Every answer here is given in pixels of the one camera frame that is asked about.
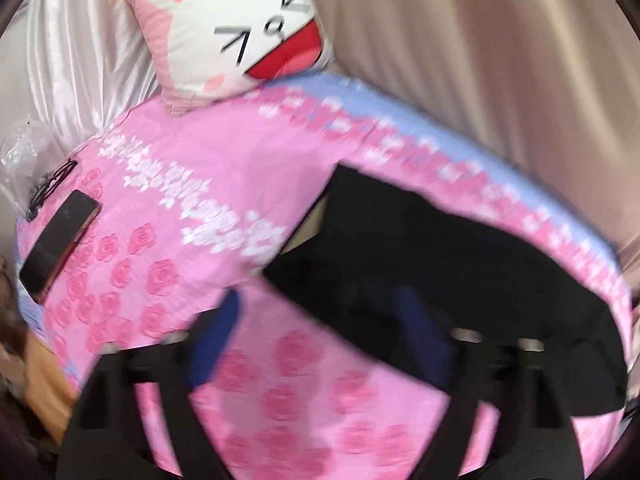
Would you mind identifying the black pants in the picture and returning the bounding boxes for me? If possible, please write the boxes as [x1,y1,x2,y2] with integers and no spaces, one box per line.
[264,166,627,416]

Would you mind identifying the black smartphone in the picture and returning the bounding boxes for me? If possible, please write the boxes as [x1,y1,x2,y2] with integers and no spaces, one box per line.
[18,190,101,304]

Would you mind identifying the pink rose bed quilt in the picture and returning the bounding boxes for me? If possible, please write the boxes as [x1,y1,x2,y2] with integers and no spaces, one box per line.
[17,74,631,479]

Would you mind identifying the clear plastic bag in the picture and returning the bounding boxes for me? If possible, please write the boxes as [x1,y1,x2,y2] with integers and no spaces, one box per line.
[1,120,63,211]

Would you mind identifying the shiny white satin sheet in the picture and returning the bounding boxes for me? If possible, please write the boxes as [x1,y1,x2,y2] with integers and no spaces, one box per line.
[0,0,166,261]

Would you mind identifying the white cat face pillow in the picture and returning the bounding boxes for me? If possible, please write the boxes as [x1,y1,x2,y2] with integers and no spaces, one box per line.
[126,0,333,115]

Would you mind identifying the black cable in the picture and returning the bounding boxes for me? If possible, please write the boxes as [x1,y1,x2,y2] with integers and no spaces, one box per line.
[25,158,79,222]

